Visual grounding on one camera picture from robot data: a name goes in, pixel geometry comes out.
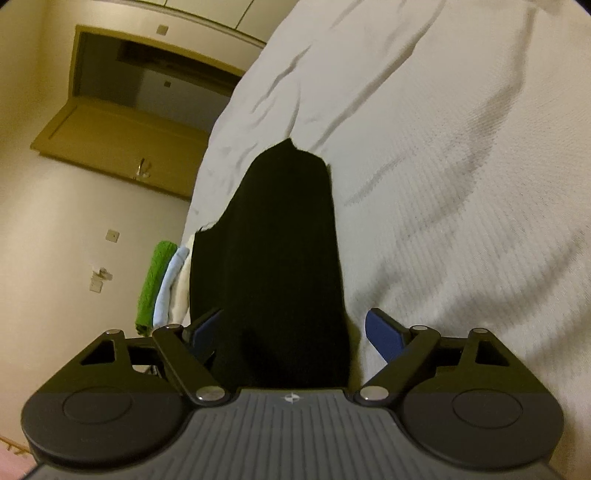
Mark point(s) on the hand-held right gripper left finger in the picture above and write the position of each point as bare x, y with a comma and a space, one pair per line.
205, 330

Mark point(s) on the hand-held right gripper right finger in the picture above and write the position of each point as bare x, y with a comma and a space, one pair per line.
383, 334

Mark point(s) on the black knit cardigan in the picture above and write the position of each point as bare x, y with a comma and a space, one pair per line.
277, 254

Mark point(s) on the folded cream garment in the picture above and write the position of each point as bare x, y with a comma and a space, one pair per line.
182, 295

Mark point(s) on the folded light blue garment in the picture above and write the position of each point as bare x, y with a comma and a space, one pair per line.
170, 286

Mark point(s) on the folded green knit sweater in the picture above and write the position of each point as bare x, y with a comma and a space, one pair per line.
154, 286

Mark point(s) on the bed with grey duvet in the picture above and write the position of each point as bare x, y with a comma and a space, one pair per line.
438, 184

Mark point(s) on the tan wooden door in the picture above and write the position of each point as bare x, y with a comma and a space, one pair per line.
115, 138

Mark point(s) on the pink cloth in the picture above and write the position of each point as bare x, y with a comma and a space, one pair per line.
11, 461

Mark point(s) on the white panelled wardrobe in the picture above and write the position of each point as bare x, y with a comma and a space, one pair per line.
231, 18

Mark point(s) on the white wall fixture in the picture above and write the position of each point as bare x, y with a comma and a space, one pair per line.
99, 277

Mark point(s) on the brass wall switch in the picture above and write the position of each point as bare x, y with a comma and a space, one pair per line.
112, 235

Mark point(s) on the tan door frame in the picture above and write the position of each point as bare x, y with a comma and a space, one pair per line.
81, 60

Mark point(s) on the wall switch beside wardrobe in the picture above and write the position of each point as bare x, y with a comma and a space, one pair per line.
162, 29

